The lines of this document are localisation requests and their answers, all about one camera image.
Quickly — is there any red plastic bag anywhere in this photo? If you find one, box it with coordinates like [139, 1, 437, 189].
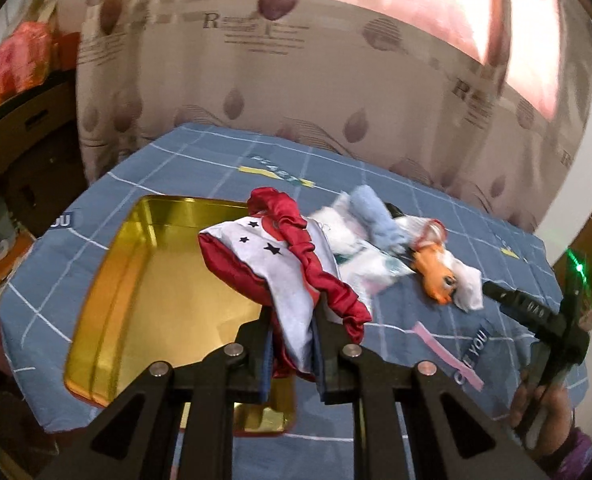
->
[0, 22, 52, 98]

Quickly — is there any gold metal tray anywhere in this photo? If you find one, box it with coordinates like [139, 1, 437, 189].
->
[62, 194, 297, 436]

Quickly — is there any white printed plastic package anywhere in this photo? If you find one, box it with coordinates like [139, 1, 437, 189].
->
[308, 192, 413, 309]

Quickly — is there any beige leaf pattern curtain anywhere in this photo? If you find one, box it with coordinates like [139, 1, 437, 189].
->
[57, 0, 592, 232]

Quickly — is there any blue plaid bed sheet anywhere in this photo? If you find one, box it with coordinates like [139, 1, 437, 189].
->
[0, 124, 563, 479]

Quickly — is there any right hand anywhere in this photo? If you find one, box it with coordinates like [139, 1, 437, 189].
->
[508, 370, 573, 460]

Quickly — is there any purple patterned sleeve forearm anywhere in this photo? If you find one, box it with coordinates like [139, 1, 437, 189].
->
[540, 428, 592, 480]

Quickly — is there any dark wooden cabinet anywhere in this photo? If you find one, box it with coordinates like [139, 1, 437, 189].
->
[0, 70, 88, 237]

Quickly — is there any orange white plush toy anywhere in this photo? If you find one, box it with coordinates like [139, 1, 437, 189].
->
[395, 216, 484, 312]

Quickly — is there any red white star cloth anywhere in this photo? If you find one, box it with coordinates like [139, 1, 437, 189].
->
[197, 188, 372, 379]

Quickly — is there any light blue towel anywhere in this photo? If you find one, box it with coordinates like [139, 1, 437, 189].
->
[349, 184, 408, 256]

